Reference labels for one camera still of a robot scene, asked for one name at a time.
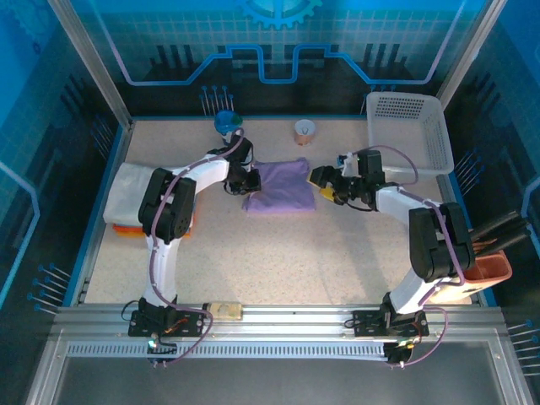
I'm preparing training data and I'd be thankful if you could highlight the white perforated plastic basket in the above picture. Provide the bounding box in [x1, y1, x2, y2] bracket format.
[365, 91, 456, 183]

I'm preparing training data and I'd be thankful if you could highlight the orange plastic container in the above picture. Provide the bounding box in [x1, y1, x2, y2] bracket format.
[429, 240, 514, 305]

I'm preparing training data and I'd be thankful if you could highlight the brown paper cup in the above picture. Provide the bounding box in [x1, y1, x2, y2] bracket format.
[294, 119, 316, 147]

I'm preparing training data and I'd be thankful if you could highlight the aluminium frame post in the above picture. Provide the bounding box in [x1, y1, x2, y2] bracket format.
[46, 0, 135, 130]
[435, 0, 508, 100]

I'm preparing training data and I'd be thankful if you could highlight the grey metal front panel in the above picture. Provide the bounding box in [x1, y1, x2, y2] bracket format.
[24, 337, 533, 405]

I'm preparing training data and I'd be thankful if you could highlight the slotted grey cable duct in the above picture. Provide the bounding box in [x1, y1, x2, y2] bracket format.
[66, 342, 392, 360]

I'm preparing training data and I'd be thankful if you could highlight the white folded t-shirt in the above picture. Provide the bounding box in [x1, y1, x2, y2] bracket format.
[103, 163, 158, 224]

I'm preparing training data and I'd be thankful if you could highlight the aluminium mounting rail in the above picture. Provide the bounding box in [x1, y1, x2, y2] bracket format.
[52, 301, 505, 341]

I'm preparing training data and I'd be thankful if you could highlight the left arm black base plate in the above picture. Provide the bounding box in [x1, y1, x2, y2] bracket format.
[127, 310, 208, 338]

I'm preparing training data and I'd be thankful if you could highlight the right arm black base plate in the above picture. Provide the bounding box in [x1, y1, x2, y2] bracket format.
[352, 309, 430, 338]

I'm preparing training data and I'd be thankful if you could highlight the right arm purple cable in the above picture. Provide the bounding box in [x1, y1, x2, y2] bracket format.
[354, 145, 467, 369]

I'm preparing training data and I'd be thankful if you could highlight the beige tape block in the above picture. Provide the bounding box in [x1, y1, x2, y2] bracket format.
[204, 300, 245, 322]

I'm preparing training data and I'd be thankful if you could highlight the purple t-shirt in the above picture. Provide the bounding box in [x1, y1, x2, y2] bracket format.
[241, 157, 317, 215]

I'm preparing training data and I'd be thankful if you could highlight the white cup with blue lid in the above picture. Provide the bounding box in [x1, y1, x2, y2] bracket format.
[213, 110, 244, 143]

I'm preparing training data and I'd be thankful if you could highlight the black tool handle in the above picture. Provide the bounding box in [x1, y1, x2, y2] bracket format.
[476, 225, 531, 257]
[470, 210, 522, 242]

